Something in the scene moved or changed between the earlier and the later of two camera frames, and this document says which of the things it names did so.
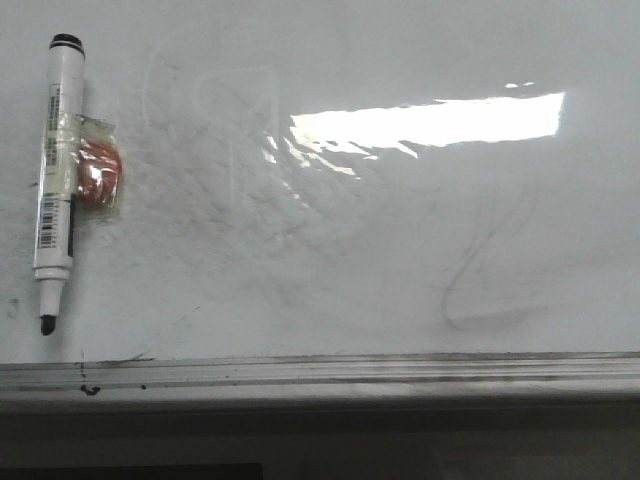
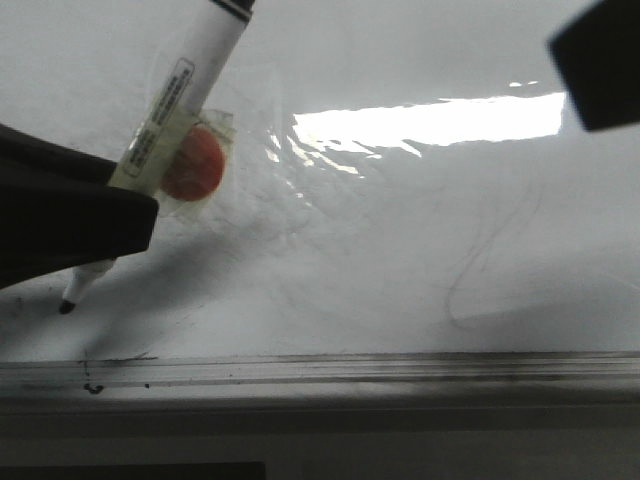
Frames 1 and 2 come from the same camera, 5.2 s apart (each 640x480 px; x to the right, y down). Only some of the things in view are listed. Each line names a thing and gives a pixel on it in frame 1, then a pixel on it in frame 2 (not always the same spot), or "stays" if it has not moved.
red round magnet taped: x=99 y=169 → x=199 y=169
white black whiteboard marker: x=55 y=225 → x=169 y=117
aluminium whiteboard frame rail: x=545 y=375 stays
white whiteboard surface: x=334 y=178 stays
